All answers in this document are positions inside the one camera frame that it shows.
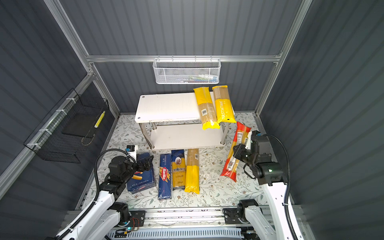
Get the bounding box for red yellow spaghetti bag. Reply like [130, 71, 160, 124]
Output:
[220, 121, 252, 183]

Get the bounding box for blue yellow spaghetti bag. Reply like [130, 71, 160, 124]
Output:
[172, 150, 186, 190]

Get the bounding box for yellow Pastatime spaghetti bag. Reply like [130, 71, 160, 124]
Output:
[213, 86, 237, 123]

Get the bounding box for yellow clear spaghetti bag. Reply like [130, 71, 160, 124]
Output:
[185, 149, 200, 194]

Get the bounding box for yellow barcode spaghetti bag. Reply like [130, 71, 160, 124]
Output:
[194, 87, 220, 130]

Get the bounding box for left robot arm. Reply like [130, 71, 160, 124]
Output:
[46, 146, 154, 240]

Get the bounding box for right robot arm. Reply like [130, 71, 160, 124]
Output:
[223, 131, 304, 240]

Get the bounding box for blue Barilla pasta box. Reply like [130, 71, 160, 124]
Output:
[127, 153, 156, 194]

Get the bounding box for white two-tier shelf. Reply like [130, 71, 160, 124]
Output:
[135, 93, 229, 150]

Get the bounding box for blue Barilla spaghetti box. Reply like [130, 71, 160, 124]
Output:
[158, 154, 172, 200]

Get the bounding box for yellow brush in basket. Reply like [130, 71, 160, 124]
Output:
[94, 111, 106, 129]

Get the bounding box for items in white basket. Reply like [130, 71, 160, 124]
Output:
[175, 74, 219, 84]

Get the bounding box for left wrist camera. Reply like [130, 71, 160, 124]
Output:
[126, 145, 137, 163]

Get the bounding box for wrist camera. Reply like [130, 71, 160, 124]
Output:
[126, 145, 137, 163]
[246, 131, 271, 156]

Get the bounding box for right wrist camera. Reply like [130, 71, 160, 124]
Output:
[246, 131, 271, 156]

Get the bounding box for black wire basket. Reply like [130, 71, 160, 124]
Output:
[24, 90, 109, 164]

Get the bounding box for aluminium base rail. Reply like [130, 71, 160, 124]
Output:
[135, 207, 252, 230]

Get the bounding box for white wire mesh basket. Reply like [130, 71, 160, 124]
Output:
[153, 58, 222, 85]

